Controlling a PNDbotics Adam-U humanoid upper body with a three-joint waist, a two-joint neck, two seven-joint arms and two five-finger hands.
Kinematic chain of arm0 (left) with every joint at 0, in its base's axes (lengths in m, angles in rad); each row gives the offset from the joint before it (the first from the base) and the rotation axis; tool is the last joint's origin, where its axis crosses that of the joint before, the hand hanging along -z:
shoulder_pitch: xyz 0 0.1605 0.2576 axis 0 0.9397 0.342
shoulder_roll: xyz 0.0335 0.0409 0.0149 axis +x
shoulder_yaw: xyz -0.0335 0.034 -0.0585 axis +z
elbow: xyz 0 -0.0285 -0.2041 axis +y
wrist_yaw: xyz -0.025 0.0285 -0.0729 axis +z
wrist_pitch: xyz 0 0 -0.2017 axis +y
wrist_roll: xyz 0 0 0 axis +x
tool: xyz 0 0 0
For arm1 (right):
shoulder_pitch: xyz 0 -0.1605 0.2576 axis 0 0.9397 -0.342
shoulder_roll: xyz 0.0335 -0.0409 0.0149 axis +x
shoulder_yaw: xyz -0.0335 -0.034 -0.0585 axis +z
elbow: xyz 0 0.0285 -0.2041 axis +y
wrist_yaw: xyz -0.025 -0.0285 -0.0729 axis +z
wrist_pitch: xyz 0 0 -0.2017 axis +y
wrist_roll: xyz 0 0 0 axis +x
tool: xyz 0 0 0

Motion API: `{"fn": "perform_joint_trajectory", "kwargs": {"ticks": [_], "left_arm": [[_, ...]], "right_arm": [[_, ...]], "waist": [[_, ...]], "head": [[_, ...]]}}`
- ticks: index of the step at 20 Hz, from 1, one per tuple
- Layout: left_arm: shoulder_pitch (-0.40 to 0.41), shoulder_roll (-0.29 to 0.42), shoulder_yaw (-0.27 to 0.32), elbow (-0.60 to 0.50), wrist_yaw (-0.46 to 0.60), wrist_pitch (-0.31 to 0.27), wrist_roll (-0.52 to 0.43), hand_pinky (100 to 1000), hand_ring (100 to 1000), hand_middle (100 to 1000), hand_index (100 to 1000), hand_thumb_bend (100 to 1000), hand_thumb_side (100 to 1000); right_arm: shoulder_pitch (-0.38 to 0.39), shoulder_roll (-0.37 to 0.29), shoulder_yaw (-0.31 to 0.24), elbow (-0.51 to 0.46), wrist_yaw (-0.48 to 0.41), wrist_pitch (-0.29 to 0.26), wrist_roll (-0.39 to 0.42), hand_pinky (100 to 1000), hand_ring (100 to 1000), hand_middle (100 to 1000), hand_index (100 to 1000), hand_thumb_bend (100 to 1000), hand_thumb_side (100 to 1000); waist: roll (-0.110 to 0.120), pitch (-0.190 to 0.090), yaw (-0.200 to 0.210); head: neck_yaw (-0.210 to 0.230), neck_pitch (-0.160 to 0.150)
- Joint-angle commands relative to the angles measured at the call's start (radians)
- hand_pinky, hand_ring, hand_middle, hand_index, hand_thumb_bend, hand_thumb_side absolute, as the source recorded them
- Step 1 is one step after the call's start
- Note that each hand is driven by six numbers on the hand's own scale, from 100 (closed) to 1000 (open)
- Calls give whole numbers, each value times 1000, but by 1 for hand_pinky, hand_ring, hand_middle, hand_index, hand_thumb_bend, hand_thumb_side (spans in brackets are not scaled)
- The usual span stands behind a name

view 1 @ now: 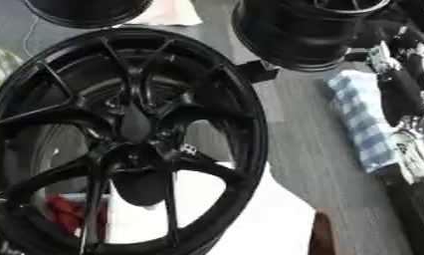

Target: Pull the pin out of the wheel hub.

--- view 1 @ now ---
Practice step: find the black wheel rim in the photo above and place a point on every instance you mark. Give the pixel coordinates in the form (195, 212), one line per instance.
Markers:
(291, 43)

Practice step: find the red object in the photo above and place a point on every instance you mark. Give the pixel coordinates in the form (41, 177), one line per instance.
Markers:
(64, 212)

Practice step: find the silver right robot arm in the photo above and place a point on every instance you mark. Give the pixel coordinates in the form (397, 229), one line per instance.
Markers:
(416, 199)

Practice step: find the black round rim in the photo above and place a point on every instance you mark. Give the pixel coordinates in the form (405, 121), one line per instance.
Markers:
(82, 13)

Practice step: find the large black spoked wheel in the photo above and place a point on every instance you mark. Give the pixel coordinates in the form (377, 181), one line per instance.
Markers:
(221, 83)

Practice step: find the black block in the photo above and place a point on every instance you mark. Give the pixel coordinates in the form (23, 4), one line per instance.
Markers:
(257, 71)

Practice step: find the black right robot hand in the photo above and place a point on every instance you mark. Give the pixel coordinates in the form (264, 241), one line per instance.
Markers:
(401, 96)

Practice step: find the white paper sheet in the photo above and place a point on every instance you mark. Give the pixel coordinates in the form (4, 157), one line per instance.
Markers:
(169, 13)

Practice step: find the blue white checked cloth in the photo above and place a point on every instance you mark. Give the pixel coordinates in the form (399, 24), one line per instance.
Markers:
(360, 119)

